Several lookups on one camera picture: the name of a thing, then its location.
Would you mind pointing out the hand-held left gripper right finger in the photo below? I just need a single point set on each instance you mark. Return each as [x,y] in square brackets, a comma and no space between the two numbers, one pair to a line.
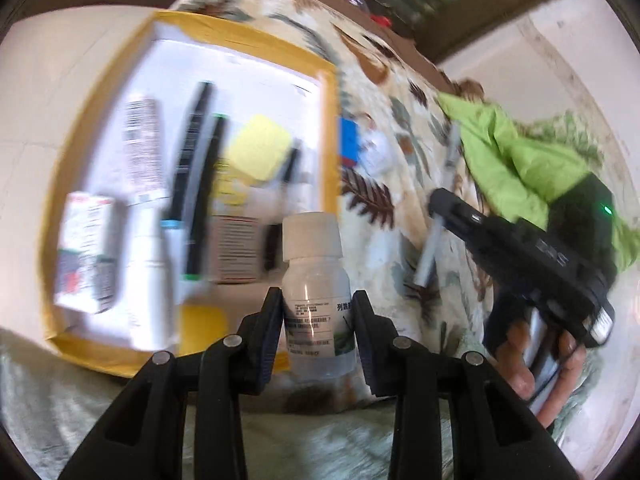
[369,350]

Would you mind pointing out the white tray with yellow tape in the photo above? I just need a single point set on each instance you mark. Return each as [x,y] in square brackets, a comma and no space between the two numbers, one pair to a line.
[240,80]

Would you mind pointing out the white and blue medicine box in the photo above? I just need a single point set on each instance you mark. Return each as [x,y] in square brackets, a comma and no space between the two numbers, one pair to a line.
[85,255]

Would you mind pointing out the yellow sponge pad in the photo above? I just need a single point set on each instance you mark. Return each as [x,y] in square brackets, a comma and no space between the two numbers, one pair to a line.
[257,147]

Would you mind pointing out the pale fluffy blanket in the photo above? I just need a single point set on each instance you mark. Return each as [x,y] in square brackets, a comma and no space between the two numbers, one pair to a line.
[50,400]

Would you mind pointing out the silver pen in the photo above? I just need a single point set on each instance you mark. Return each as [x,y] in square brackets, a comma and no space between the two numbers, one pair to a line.
[435,230]

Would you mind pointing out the leaf print blanket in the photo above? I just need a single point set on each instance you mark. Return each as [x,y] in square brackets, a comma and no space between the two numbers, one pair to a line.
[390,100]

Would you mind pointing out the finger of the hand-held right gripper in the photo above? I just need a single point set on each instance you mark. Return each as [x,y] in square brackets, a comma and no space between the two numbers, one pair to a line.
[452,210]

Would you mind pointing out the small white packet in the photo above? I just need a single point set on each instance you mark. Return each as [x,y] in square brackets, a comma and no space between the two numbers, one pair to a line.
[377,152]

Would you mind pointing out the long white barcode box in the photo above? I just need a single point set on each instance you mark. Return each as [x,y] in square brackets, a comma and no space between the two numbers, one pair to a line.
[142,145]

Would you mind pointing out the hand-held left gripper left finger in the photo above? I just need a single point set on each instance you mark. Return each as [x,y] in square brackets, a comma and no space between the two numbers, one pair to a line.
[262,345]

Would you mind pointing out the white plastic medicine bottle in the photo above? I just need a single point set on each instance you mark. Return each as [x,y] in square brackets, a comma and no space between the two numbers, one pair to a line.
[317,310]

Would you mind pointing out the green cloth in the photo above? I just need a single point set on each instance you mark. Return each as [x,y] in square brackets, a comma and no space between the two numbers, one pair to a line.
[520,155]

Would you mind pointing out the person's right hand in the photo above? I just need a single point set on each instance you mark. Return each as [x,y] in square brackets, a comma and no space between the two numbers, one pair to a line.
[555,385]

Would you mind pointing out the small blue box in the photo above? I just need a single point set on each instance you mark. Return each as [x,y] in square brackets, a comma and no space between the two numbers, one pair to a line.
[349,142]

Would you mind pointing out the white plastic tube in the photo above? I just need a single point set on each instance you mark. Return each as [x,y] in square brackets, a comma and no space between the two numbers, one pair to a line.
[150,280]

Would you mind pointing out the black pen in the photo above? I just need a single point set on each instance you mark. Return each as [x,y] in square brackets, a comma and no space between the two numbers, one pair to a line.
[280,210]

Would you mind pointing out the black marker with green band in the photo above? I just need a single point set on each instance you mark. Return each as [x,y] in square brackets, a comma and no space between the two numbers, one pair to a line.
[202,200]

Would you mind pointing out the black marker with blue band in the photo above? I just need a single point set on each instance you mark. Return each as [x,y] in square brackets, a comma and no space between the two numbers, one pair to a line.
[187,155]

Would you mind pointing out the yellow cream jar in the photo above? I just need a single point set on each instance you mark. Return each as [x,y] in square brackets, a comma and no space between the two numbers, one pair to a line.
[205,327]

